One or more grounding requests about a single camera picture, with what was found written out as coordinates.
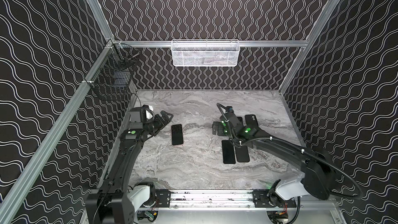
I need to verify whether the black phone case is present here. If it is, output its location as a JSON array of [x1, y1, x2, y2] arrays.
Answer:
[[245, 114, 259, 128]]

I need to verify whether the black smartphone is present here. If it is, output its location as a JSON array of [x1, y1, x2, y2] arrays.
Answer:
[[171, 124, 183, 146], [221, 140, 236, 164]]

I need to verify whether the black phone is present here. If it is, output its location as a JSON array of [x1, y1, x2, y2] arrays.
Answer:
[[237, 117, 244, 125]]

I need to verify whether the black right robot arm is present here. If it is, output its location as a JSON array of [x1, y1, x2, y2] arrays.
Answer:
[[217, 104, 336, 201]]

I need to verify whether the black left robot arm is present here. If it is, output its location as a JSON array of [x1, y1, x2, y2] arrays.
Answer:
[[86, 105, 174, 224]]

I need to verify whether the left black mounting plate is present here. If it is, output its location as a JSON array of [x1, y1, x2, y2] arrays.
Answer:
[[141, 189, 172, 208]]

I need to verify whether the black mounting plate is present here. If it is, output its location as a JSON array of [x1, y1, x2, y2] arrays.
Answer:
[[141, 189, 172, 208], [252, 189, 297, 208]]

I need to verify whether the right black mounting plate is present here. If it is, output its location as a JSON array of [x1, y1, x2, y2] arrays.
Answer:
[[252, 189, 297, 208]]

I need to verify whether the black wire basket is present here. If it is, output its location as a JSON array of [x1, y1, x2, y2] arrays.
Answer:
[[89, 44, 141, 102]]

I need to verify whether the white wire mesh basket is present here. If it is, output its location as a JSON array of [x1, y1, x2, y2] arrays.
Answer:
[[171, 39, 240, 67]]

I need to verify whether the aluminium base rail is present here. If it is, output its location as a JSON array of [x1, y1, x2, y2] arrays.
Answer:
[[86, 188, 340, 211]]

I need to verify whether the black corrugated cable conduit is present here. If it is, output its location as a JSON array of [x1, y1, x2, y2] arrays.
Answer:
[[242, 136, 364, 200]]

